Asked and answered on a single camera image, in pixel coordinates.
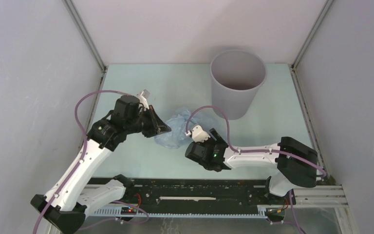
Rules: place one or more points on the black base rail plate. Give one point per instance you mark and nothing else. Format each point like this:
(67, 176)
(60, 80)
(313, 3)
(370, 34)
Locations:
(203, 196)

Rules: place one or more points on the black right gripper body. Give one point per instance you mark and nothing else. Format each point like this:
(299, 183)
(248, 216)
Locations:
(211, 142)

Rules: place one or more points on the corner aluminium post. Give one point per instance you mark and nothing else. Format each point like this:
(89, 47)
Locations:
(78, 21)
(313, 31)

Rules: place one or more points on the left corner aluminium post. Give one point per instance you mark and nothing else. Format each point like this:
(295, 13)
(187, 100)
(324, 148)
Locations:
(78, 21)

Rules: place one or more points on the grey plastic trash bin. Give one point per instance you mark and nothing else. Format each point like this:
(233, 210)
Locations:
(236, 76)

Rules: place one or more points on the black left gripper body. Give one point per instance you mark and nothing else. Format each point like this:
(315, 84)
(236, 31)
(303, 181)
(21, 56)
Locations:
(142, 123)

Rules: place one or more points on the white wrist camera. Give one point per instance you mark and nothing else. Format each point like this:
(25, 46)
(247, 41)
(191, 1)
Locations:
(198, 134)
(143, 98)

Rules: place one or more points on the right corner aluminium post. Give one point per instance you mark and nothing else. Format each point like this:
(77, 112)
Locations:
(313, 31)

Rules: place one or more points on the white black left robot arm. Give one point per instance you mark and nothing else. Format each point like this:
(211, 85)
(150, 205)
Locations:
(64, 205)

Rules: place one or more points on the light blue plastic trash bag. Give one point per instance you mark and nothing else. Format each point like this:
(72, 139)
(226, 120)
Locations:
(177, 136)

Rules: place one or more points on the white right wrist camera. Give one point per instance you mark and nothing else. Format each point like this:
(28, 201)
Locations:
(198, 134)

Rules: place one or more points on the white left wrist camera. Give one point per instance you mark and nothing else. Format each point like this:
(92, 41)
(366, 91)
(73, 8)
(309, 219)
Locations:
(143, 98)

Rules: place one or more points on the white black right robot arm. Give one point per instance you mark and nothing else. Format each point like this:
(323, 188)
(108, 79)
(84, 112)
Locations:
(296, 164)

